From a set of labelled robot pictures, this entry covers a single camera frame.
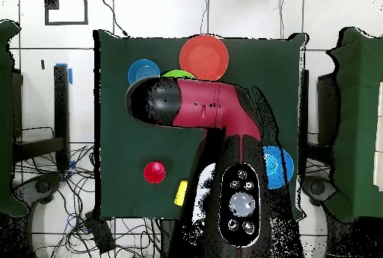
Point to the yellow cup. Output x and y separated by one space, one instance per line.
181 193

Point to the red cup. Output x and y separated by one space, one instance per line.
154 174

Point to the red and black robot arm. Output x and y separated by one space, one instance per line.
209 105

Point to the green bowl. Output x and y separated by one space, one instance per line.
178 74

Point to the small blue bowl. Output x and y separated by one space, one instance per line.
140 71

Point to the black metal frame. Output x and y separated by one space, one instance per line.
61 105

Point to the orange bowl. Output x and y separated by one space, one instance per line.
205 57

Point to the dark green tablecloth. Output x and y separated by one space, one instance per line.
134 150

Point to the black power brick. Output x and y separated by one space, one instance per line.
101 234

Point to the large blue bowl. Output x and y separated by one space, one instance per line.
276 165

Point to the green cloth side table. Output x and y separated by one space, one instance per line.
359 120
6 120

